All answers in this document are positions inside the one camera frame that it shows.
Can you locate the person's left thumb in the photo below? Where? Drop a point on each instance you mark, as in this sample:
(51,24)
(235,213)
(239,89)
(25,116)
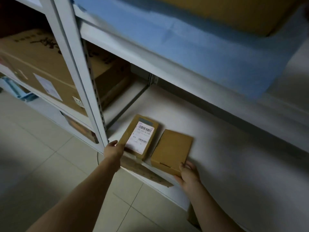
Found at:
(113,143)

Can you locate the plain small cardboard box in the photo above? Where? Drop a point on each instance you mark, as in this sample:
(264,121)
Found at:
(171,154)

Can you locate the brown cardboard box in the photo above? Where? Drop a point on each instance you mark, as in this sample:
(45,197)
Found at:
(109,77)

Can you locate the large plain cardboard box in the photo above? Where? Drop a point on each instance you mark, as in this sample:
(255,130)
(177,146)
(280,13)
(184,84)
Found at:
(241,12)

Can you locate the low cardboard box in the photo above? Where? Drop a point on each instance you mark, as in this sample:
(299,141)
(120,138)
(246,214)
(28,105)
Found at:
(79,129)

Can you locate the large printed cardboard box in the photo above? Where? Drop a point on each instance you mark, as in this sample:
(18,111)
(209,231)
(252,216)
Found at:
(36,67)

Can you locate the labelled small cardboard box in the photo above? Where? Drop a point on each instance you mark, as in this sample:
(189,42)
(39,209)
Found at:
(140,136)

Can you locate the person's left hand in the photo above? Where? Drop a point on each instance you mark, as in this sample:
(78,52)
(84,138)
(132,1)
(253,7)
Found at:
(113,151)

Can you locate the blue sheet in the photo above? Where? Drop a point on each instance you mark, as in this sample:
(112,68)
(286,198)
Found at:
(193,41)

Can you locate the person's right thumb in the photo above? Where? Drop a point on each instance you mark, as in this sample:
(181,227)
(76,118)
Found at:
(181,167)

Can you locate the person's left forearm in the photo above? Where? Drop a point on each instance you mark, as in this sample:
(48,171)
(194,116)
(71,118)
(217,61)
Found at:
(77,200)

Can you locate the white metal shelving rack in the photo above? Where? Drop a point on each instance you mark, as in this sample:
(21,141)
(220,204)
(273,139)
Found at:
(169,99)

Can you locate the person's right forearm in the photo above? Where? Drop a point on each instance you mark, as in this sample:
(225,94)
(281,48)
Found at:
(210,210)

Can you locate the person's right hand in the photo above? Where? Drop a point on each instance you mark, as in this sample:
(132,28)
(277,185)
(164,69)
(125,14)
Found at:
(189,175)

